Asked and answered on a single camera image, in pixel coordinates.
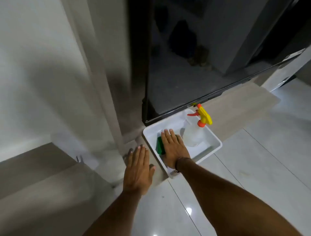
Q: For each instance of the clear spray bottle yellow nozzle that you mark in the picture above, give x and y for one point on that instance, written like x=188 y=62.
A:
x=205 y=116

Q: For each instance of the green cleaning cloth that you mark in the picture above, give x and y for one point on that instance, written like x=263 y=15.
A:
x=159 y=146

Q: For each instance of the person's left hand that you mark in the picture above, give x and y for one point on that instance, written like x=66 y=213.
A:
x=137 y=170

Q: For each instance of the person's left forearm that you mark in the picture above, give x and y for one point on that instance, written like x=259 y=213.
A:
x=114 y=216

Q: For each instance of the wooden shelf unit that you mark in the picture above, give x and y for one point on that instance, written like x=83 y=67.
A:
x=238 y=107

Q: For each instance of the black refrigerator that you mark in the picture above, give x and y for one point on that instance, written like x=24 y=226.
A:
x=194 y=85

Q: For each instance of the person's right forearm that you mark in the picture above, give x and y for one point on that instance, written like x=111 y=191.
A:
x=218 y=194

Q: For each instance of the white plastic tray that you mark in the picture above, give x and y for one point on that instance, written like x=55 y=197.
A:
x=209 y=143

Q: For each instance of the person's right hand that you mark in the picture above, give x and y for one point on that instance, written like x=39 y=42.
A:
x=176 y=149

